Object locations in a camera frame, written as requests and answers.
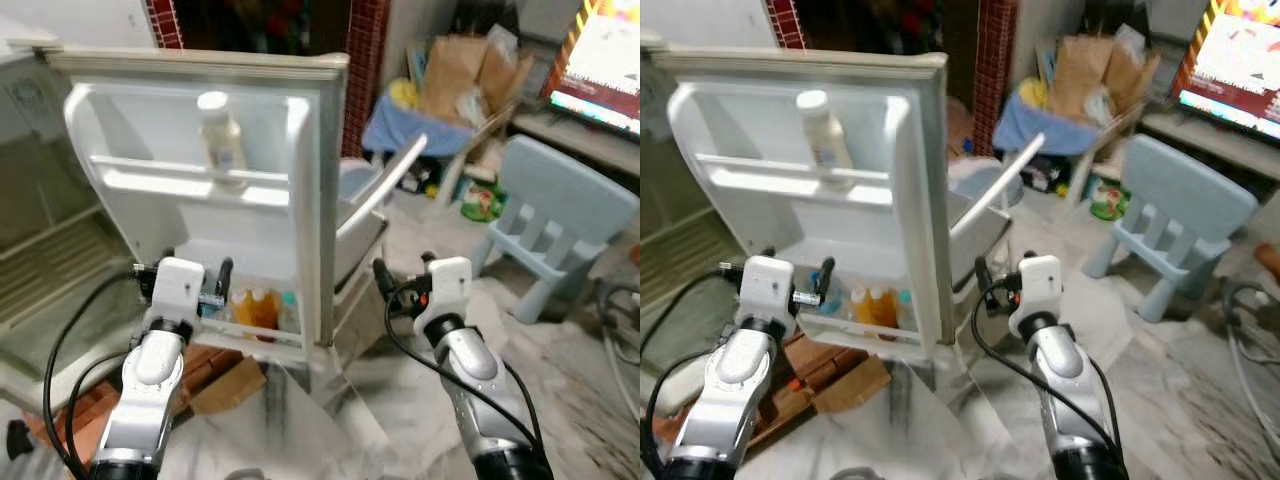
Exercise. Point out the steel fridge door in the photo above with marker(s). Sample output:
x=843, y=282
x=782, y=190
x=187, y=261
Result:
x=130, y=130
x=740, y=130

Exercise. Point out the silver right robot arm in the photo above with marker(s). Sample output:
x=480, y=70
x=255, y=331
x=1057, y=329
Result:
x=1060, y=360
x=470, y=360

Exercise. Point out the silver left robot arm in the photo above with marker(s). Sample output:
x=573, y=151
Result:
x=735, y=370
x=150, y=370

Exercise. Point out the orange juice bottle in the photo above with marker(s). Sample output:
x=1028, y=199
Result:
x=886, y=310
x=266, y=312
x=242, y=312
x=862, y=310

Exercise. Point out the clear bottle blue cap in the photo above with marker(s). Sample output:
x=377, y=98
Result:
x=906, y=312
x=289, y=315

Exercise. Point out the green toy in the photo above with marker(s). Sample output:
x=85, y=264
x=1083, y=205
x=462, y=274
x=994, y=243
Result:
x=482, y=203
x=1110, y=203

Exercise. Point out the grey white folding chair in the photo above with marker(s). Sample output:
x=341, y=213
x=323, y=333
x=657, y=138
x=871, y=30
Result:
x=385, y=187
x=1000, y=182

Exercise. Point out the brown cardboard sheet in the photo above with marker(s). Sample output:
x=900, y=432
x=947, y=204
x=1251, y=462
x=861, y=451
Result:
x=235, y=385
x=855, y=385

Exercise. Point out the blue cloth basket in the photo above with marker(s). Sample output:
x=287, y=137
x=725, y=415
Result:
x=1040, y=130
x=410, y=130

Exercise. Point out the white mayonnaise bottle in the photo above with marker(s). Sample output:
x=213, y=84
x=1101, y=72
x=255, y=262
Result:
x=222, y=140
x=825, y=140

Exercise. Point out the light blue child chair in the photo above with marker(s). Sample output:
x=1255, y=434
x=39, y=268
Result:
x=1180, y=190
x=560, y=190

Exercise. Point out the yellow cloth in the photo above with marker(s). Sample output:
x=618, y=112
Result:
x=403, y=95
x=1033, y=95

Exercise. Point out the grey robot foot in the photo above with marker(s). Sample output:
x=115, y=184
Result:
x=855, y=474
x=247, y=474

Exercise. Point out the brown paper bag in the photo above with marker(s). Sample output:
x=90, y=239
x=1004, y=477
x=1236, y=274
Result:
x=500, y=75
x=450, y=75
x=1128, y=75
x=1075, y=75

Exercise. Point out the white television cabinet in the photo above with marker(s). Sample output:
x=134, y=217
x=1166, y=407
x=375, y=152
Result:
x=1200, y=140
x=570, y=135

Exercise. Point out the red brick tile column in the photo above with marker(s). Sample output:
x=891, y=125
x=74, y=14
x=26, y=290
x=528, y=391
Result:
x=998, y=70
x=365, y=70
x=787, y=22
x=165, y=22

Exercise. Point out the small black object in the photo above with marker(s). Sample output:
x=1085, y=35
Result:
x=20, y=440

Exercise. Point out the flat television screen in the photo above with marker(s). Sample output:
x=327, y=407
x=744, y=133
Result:
x=1240, y=60
x=610, y=60

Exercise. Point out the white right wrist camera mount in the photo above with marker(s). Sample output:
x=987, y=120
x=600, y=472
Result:
x=1038, y=285
x=445, y=285

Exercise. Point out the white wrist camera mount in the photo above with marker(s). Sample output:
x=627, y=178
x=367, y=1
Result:
x=445, y=285
x=1038, y=285
x=178, y=285
x=768, y=285

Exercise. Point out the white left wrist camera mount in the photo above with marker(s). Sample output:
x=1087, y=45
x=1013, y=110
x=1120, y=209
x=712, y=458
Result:
x=178, y=285
x=768, y=285

